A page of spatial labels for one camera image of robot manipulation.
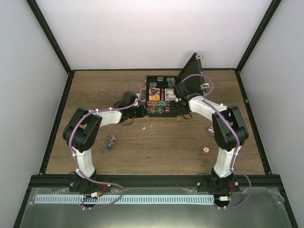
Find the light blue slotted cable duct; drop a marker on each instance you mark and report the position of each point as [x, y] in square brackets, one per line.
[126, 199]

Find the chips row in case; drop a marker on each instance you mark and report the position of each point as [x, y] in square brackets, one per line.
[160, 103]
[158, 110]

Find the blue playing card deck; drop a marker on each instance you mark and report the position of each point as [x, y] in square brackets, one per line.
[169, 89]

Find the red dice in case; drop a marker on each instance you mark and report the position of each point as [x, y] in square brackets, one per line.
[162, 95]

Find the chips in case back slot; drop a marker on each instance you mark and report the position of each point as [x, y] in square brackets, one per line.
[171, 82]

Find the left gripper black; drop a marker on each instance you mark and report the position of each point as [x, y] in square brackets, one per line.
[141, 113]

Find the black frame rail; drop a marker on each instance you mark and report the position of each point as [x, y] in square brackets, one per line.
[56, 123]
[258, 140]

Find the white dealer button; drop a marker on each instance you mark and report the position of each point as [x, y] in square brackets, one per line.
[170, 95]

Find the black frame rail right side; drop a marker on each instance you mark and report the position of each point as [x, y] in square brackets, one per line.
[258, 140]

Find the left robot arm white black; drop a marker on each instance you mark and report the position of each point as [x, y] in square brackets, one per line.
[81, 132]

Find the purple poker chip stack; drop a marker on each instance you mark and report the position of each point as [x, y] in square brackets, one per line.
[106, 149]
[112, 138]

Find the metal sheet front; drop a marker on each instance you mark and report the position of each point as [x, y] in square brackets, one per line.
[255, 208]

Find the striped chip roll by arm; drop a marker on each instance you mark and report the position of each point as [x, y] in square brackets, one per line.
[211, 130]

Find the black frame post right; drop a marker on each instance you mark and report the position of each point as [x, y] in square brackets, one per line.
[274, 4]

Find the black frame rail left side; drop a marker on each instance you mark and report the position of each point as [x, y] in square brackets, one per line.
[56, 123]

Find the orange poker chip flat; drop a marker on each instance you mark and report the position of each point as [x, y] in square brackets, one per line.
[206, 150]

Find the black frame post left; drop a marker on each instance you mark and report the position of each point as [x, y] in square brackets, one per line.
[48, 33]

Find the black frame post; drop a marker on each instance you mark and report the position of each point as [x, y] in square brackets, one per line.
[274, 4]
[48, 33]

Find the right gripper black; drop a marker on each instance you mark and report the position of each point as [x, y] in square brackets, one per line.
[173, 109]

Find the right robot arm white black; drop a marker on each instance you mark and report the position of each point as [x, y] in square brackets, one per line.
[230, 131]

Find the black poker set case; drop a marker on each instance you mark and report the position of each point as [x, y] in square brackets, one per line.
[189, 83]

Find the black front mounting rail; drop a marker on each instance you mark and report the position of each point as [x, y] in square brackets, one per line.
[200, 182]

